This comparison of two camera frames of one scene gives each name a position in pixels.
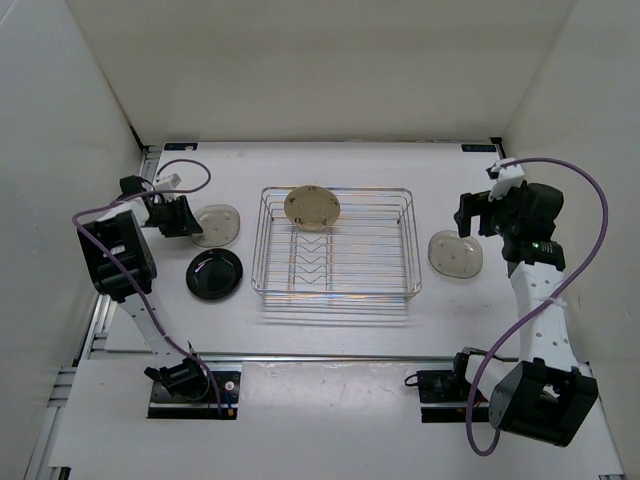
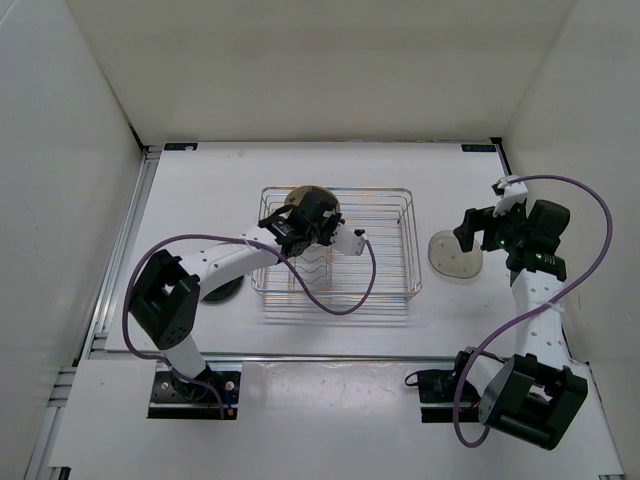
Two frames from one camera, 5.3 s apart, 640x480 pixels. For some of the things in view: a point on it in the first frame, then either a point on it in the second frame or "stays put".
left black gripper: x=185 y=222 to x=333 y=222
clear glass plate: x=454 y=256 stays put
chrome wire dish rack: x=369 y=253 stays put
